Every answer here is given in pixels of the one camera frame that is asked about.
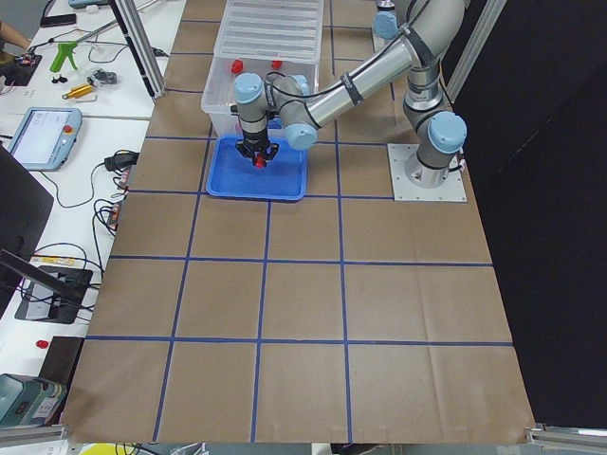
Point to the yellow metal cylinder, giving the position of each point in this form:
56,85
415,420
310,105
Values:
82,93

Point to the black phone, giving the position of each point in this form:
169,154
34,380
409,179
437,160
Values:
59,20

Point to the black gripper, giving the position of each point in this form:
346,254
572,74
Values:
254,143

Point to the robot teach pendant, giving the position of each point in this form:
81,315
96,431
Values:
45,137

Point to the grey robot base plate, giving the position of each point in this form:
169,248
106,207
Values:
413,182

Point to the long reach grabber tool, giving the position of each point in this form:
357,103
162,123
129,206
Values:
65,49

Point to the clear plastic box lid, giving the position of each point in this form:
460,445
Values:
271,30

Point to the black monitor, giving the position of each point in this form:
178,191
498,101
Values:
54,294

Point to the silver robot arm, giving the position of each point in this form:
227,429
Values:
303,114
434,118

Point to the clear plastic storage box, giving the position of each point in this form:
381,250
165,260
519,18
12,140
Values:
224,89

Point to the black power adapter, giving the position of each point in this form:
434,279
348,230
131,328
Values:
120,160

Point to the aluminium frame post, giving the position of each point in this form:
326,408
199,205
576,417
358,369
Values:
133,31

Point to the blue plastic tray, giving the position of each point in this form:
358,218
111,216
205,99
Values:
232,175

